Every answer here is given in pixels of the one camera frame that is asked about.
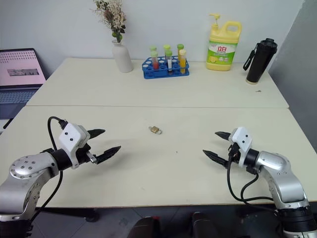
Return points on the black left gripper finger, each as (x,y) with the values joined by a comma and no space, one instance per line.
(107,154)
(97,132)

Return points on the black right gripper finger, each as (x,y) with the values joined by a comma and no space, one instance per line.
(216,158)
(223,136)

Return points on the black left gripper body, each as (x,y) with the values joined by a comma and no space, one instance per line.
(83,155)

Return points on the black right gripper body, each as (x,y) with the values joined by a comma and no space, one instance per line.
(234,153)

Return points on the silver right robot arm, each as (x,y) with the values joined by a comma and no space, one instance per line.
(280,173)

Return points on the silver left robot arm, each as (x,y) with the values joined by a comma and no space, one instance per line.
(24,171)

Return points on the small brass padlock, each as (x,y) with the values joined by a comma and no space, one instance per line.
(154,129)

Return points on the dark rounded shape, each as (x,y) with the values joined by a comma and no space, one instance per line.
(146,228)
(204,225)

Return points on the white ceramic vase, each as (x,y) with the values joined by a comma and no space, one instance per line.
(121,58)

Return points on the blue test tube rack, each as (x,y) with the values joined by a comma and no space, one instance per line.
(148,70)

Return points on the yellow dish soap bottle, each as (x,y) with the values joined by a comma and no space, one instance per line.
(221,53)

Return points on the yellow-capped tube, orange contents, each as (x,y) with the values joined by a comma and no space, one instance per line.
(182,59)

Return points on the green-capped tube, white label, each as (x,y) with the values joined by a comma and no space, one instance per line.
(169,62)

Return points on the green-capped tube, red contents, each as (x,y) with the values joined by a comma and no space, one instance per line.
(155,60)

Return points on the green-capped test tube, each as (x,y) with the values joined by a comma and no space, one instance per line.
(166,47)
(180,47)
(153,48)

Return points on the open laptop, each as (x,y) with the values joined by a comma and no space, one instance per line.
(19,64)

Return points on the dried flower bouquet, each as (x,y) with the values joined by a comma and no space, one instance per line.
(112,17)

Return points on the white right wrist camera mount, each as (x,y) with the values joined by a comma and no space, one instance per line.
(241,138)

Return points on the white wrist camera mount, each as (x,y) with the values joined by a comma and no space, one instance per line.
(241,138)
(70,137)

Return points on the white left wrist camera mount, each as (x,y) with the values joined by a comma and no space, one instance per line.
(70,137)

